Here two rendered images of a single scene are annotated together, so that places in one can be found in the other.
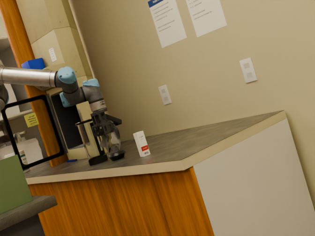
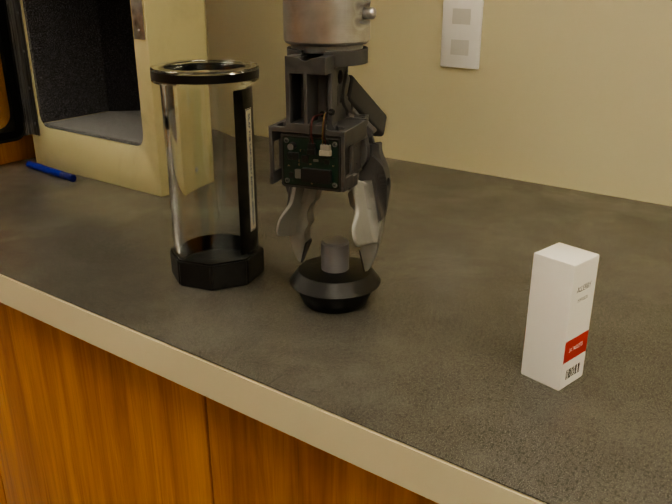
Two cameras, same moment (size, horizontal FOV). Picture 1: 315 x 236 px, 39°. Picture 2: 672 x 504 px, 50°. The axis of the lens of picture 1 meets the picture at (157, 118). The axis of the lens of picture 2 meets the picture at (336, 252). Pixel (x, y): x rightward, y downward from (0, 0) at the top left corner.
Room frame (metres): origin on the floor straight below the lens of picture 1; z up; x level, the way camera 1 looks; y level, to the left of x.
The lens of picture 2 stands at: (1.50, 0.40, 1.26)
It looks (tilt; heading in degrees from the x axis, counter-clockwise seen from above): 22 degrees down; 346
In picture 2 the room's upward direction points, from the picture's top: straight up
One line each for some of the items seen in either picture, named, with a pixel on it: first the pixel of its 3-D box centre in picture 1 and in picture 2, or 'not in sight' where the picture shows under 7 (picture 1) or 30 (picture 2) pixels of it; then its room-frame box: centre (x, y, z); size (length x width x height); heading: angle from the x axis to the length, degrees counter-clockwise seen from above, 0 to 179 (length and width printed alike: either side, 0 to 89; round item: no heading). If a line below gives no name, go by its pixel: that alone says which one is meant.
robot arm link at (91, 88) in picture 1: (92, 91); not in sight; (2.14, 0.26, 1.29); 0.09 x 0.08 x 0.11; 102
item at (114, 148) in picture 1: (116, 152); (335, 270); (2.15, 0.24, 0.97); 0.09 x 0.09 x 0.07
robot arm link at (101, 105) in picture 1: (98, 106); (330, 23); (2.14, 0.25, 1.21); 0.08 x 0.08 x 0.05
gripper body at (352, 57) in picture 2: (102, 122); (324, 117); (2.13, 0.26, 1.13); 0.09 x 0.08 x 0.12; 145
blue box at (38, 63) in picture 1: (33, 68); not in sight; (2.73, 0.62, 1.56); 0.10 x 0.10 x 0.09; 40
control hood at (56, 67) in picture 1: (46, 79); not in sight; (2.65, 0.56, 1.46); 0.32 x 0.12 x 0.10; 40
